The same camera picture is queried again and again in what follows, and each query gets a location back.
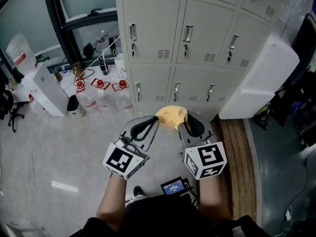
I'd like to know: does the brown bag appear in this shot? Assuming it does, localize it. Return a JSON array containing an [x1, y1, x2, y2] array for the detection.
[[73, 61, 84, 80]]

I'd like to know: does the person's right forearm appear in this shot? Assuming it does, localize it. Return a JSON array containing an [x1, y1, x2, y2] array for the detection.
[[197, 174, 224, 222]]

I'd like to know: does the person's left forearm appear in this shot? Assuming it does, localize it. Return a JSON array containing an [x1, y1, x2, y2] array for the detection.
[[95, 174, 128, 226]]

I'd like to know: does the grey metal locker cabinet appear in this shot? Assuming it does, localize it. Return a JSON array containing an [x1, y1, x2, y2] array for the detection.
[[114, 0, 284, 119]]

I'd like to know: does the yellow and black bag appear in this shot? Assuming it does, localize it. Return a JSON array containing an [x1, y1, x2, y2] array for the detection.
[[254, 102, 272, 130]]

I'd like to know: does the person's black shirt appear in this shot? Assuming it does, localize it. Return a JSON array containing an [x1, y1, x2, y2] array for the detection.
[[69, 195, 272, 237]]

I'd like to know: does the wooden plank platform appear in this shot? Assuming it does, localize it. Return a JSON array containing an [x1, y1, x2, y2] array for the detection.
[[212, 118, 257, 222]]

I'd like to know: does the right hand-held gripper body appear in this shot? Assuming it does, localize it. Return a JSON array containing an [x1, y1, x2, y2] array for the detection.
[[178, 137, 228, 181]]

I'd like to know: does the black drinking bottle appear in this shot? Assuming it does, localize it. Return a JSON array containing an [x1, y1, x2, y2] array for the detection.
[[98, 56, 109, 76]]

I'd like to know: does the black clothes rack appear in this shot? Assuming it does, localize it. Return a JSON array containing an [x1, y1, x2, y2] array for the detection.
[[274, 12, 316, 128]]

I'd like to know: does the small dark bottle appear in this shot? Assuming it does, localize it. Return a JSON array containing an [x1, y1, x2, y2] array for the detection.
[[52, 67, 63, 81]]

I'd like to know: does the white water dispenser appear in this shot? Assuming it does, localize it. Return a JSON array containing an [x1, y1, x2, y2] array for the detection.
[[21, 62, 69, 118]]

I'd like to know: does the clear water bottle red cap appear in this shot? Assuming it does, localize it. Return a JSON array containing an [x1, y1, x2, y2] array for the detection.
[[75, 78, 99, 116], [91, 78, 113, 116], [27, 93, 46, 117], [112, 79, 135, 116]]

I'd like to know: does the silver foil wrapped duct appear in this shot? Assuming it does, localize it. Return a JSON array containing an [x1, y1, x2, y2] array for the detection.
[[271, 0, 309, 34]]

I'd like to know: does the black pouch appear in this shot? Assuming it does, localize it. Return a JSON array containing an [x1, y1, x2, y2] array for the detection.
[[81, 42, 96, 58]]

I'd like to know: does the black framed glass window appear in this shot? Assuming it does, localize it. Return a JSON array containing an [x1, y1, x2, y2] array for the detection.
[[0, 0, 123, 69]]

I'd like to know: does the black office chair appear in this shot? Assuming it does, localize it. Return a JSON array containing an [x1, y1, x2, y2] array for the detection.
[[0, 87, 28, 133]]

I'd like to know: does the white cable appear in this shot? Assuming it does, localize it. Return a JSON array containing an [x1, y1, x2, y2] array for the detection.
[[83, 35, 121, 71]]

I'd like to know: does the small black white bin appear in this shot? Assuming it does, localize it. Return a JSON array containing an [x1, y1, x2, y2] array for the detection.
[[66, 94, 86, 118]]

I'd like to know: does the clear water jug red label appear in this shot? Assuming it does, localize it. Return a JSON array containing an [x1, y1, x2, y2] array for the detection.
[[6, 33, 38, 75]]

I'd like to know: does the white paper bag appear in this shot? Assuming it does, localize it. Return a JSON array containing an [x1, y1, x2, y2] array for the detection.
[[114, 53, 125, 80]]

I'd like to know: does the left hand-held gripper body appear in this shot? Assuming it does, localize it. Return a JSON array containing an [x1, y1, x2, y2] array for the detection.
[[102, 135, 151, 181]]

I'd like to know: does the black device with screen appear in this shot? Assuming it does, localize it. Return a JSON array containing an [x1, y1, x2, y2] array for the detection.
[[160, 176, 191, 196]]

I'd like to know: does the yellow cloth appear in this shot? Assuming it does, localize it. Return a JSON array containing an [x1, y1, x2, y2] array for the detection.
[[155, 105, 190, 131]]

